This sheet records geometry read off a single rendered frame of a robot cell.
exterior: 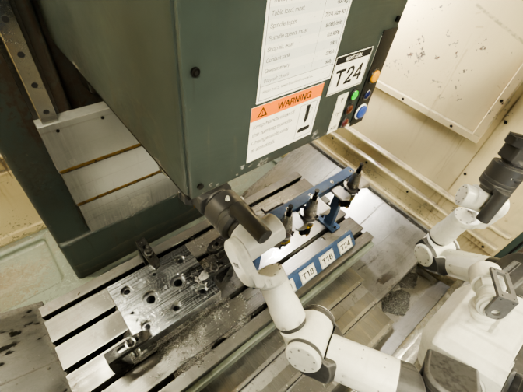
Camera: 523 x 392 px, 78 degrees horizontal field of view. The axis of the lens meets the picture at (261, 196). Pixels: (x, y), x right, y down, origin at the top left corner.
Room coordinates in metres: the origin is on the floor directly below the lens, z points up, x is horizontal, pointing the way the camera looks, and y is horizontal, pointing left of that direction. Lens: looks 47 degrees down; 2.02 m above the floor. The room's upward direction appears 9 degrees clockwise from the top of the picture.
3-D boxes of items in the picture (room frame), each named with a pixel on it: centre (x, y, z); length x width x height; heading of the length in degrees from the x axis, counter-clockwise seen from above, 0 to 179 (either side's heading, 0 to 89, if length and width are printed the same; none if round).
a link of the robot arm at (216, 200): (0.49, 0.10, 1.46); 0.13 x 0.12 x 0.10; 136
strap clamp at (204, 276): (0.57, 0.12, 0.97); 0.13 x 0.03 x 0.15; 136
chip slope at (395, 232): (1.02, -0.28, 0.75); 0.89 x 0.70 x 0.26; 46
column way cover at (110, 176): (0.86, 0.50, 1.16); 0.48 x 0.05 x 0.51; 136
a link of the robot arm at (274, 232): (0.41, 0.01, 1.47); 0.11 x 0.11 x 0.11; 46
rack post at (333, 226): (0.93, -0.31, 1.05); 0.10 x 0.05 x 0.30; 46
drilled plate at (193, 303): (0.47, 0.27, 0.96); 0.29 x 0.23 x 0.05; 136
